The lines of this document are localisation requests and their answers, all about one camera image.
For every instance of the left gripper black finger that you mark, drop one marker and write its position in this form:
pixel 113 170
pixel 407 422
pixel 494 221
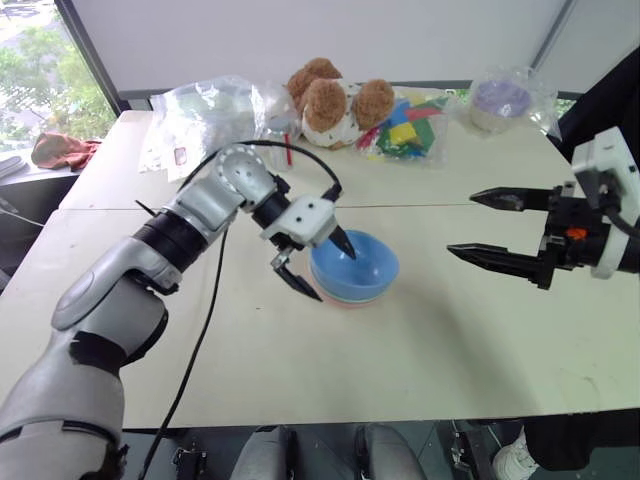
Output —
pixel 299 283
pixel 345 243

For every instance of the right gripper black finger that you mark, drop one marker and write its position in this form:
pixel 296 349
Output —
pixel 510 199
pixel 500 259

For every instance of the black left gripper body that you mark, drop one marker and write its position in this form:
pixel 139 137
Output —
pixel 286 251

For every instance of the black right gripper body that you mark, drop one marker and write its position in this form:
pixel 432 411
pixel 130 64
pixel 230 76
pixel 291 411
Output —
pixel 575 230

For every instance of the blue bowl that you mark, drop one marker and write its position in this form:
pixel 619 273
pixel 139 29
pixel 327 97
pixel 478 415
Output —
pixel 370 270

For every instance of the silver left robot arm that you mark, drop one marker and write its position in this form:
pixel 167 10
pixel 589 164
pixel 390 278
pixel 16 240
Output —
pixel 100 300

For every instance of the bagged purple and white bowl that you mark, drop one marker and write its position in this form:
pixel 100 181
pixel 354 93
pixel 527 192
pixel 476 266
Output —
pixel 542 100

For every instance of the white paper stack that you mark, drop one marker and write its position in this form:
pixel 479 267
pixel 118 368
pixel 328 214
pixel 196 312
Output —
pixel 12 166

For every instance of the clear bag of coloured blocks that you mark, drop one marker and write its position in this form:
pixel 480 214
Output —
pixel 430 145

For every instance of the red stick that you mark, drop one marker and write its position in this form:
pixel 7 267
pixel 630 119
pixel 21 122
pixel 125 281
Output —
pixel 289 152

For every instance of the purple and white round item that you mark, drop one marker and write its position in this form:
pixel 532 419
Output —
pixel 500 100

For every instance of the small clear jar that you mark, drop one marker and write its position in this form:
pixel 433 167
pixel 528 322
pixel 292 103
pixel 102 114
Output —
pixel 277 145

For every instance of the green flat block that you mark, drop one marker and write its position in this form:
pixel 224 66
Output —
pixel 425 131

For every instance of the yellow block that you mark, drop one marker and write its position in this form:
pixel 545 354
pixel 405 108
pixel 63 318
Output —
pixel 403 134

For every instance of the person in black clothes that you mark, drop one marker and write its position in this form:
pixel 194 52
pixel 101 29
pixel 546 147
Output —
pixel 610 100

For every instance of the brown and white plush toy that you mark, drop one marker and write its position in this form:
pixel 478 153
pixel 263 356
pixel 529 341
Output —
pixel 325 105

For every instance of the blue block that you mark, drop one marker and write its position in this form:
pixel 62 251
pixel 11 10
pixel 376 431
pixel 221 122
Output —
pixel 398 114

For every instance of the flat clear bags with labels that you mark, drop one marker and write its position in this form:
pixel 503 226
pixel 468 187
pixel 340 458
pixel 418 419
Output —
pixel 160 157

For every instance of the large clear plastic bag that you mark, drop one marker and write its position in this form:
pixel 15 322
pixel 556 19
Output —
pixel 215 107

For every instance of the grey rounded shape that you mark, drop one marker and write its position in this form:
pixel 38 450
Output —
pixel 265 455
pixel 390 455

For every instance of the white shoe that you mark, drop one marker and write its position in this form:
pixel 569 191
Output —
pixel 512 457

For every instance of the red cloth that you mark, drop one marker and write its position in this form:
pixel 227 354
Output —
pixel 60 150

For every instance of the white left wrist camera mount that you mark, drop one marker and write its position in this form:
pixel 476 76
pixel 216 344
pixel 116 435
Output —
pixel 307 220

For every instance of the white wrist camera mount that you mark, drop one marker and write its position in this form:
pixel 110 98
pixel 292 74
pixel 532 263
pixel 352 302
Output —
pixel 307 220
pixel 610 160

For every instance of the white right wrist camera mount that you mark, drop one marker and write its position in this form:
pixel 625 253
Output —
pixel 610 160

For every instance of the black metal bracket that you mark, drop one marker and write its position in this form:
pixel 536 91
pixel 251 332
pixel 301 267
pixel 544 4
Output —
pixel 190 465
pixel 470 452

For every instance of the black window frame post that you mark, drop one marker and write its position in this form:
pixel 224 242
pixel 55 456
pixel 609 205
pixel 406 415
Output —
pixel 90 60

